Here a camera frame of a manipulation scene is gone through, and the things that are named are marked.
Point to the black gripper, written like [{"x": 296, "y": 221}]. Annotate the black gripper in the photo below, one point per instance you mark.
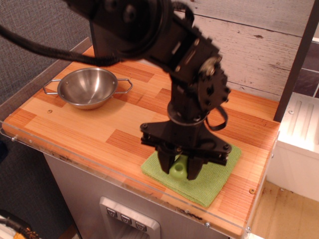
[{"x": 195, "y": 141}]

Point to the grey spatula with green handle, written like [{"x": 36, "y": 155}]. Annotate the grey spatula with green handle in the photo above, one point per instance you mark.
[{"x": 178, "y": 170}]

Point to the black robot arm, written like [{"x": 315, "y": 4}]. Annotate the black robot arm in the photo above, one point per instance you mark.
[{"x": 162, "y": 32}]

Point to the green table cloth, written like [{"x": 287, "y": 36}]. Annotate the green table cloth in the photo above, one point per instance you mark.
[{"x": 204, "y": 189}]

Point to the silver dispenser panel with buttons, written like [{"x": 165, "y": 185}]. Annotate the silver dispenser panel with buttons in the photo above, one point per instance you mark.
[{"x": 122, "y": 222}]

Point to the steel bowl with handles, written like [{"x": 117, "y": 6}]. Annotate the steel bowl with handles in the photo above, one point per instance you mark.
[{"x": 87, "y": 88}]

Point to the dark grey upright post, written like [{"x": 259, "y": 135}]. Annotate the dark grey upright post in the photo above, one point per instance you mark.
[{"x": 100, "y": 41}]

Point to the dark grey right post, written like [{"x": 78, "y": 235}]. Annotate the dark grey right post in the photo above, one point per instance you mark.
[{"x": 302, "y": 51}]

